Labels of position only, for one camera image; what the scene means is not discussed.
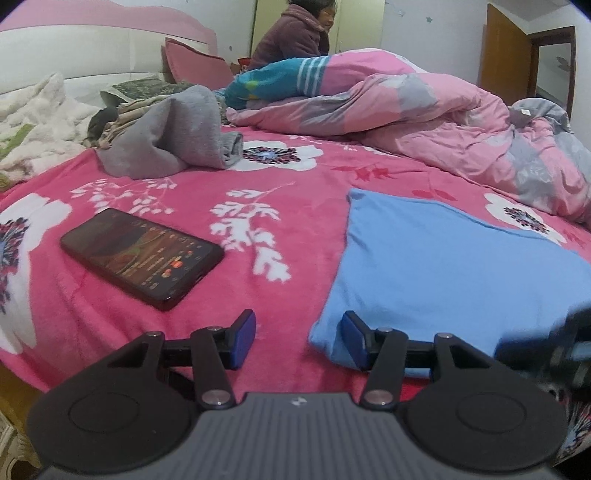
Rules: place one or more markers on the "pink and grey quilt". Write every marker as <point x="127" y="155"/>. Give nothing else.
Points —
<point x="526" y="150"/>

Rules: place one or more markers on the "white padded headboard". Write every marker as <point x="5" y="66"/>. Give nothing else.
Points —
<point x="81" y="39"/>

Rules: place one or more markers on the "black smartphone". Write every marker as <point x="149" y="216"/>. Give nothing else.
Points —
<point x="153" y="263"/>

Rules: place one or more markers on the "white fluffy blanket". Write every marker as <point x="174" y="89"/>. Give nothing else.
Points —
<point x="41" y="128"/>

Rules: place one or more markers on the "pink floral bed blanket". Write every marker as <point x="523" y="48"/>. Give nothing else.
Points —
<point x="280" y="215"/>

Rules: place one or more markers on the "brown wooden door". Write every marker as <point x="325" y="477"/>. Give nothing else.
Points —
<point x="516" y="65"/>

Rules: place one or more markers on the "person in purple jacket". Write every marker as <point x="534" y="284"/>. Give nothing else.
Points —
<point x="301" y="32"/>

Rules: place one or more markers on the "grey folded garment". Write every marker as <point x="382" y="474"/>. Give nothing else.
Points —
<point x="178" y="132"/>

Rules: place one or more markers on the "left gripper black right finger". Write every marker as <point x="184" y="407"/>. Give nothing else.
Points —
<point x="457" y="404"/>

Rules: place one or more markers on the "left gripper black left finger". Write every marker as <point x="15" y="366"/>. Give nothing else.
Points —
<point x="138" y="403"/>

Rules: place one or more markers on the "teal striped blanket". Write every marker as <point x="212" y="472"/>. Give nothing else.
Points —
<point x="289" y="78"/>

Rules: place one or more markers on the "light blue printed t-shirt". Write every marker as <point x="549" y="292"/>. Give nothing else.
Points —
<point x="425" y="267"/>

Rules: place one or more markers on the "green patterned pillow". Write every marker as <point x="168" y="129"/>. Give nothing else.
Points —
<point x="140" y="89"/>

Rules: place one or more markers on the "pink pillow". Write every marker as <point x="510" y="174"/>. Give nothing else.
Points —
<point x="189" y="65"/>

